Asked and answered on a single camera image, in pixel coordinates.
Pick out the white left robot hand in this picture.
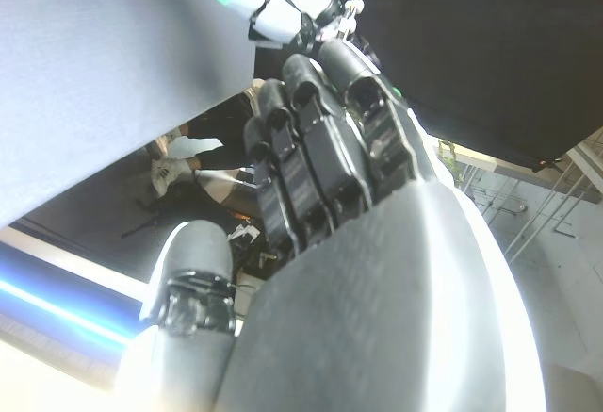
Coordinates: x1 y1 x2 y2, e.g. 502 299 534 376
112 43 547 412

